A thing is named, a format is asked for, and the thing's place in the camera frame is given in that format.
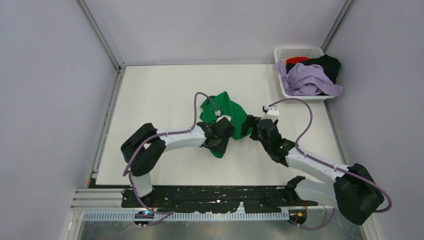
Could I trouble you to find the slotted cable duct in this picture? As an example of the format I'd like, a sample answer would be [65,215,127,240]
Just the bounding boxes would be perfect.
[82,209,289,222]

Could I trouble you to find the red t shirt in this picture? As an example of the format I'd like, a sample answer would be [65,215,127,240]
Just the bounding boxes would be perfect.
[285,56,309,65]

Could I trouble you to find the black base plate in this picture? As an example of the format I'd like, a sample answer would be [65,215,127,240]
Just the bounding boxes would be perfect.
[121,185,317,214]

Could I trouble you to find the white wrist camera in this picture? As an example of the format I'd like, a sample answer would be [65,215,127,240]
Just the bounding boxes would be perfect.
[262,105,280,123]
[214,110,232,123]

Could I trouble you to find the white laundry basket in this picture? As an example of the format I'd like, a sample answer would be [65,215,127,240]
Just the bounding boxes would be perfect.
[273,45,335,102]

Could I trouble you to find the right corner frame post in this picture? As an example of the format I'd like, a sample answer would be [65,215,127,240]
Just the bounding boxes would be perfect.
[320,0,356,53]

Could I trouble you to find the corner frame post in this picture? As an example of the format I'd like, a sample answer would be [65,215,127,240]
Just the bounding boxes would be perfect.
[320,0,356,53]
[76,0,126,72]

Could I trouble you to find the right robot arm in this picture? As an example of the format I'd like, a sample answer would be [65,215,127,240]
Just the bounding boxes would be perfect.
[241,115,384,225]

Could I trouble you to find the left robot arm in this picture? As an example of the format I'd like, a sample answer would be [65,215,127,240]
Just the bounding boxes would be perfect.
[120,115,236,207]

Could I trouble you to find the lavender t shirt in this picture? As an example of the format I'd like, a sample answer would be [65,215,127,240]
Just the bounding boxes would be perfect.
[273,61,344,97]

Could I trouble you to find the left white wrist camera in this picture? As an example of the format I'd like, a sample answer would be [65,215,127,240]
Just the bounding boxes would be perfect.
[214,110,232,123]

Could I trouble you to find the left corner frame post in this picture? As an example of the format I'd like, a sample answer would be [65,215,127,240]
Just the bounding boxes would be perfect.
[76,0,126,72]

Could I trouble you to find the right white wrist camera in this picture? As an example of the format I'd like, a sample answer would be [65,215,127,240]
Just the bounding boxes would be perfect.
[262,105,280,123]

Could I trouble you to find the black t shirt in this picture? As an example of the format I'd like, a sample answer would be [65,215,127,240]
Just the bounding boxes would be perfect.
[285,54,341,84]

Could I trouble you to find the green t shirt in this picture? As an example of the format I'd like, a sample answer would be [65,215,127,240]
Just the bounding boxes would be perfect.
[199,91,248,141]

